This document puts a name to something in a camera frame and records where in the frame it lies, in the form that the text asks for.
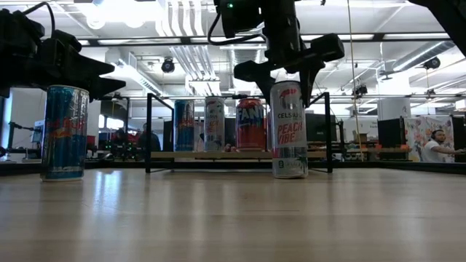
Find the floral cloth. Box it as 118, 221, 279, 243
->
403, 115, 456, 164

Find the red soda can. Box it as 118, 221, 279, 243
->
235, 98, 268, 152

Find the black aluminium table frame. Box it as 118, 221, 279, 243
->
0, 159, 466, 176

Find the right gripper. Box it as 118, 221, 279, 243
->
233, 0, 346, 108

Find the person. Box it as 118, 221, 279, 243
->
420, 129, 466, 164
137, 122, 162, 153

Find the thin hanging cable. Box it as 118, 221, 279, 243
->
345, 0, 365, 161

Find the wooden shelf black metal frame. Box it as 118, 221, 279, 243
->
144, 92, 334, 174

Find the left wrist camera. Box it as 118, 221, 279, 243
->
50, 29, 83, 52

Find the computer monitor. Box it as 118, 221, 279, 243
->
31, 118, 44, 143

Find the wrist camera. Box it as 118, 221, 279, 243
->
50, 29, 83, 52
213, 0, 265, 40

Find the Celsius Peach Vibe can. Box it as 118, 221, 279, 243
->
203, 96, 226, 153
269, 80, 309, 179

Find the black monitor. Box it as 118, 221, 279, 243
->
307, 113, 339, 143
377, 118, 405, 161

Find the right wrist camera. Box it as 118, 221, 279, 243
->
213, 0, 265, 40

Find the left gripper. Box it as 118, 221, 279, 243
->
0, 28, 127, 102

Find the blue silver Red Bull can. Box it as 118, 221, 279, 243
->
173, 99, 196, 153
39, 84, 90, 182

